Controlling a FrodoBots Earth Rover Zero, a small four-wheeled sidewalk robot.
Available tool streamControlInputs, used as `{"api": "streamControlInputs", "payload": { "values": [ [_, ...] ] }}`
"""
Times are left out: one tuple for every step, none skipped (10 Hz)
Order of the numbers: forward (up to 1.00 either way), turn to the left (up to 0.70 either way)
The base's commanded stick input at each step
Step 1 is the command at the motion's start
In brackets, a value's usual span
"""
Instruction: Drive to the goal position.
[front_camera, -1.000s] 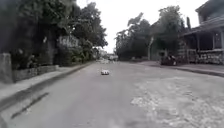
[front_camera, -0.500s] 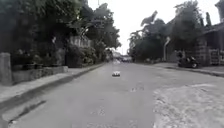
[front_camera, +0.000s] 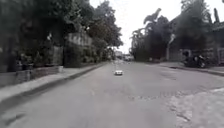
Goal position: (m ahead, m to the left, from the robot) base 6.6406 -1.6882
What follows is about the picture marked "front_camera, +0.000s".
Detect small white robot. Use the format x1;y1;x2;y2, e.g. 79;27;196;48
113;69;124;76

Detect grey asphalt road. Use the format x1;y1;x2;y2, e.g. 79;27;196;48
0;60;224;128

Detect group of trees with palm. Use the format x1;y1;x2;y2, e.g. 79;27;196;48
129;0;214;63

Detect row of dark trees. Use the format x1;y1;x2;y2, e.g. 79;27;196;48
0;0;124;68

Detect grey concrete pavement with kerb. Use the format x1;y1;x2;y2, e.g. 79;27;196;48
0;61;108;104

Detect parked motorcycles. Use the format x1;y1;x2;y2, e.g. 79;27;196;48
182;49;211;69

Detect pale wall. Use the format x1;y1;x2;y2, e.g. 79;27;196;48
66;31;94;64

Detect low grey wall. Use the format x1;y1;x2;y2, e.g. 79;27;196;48
0;65;64;88

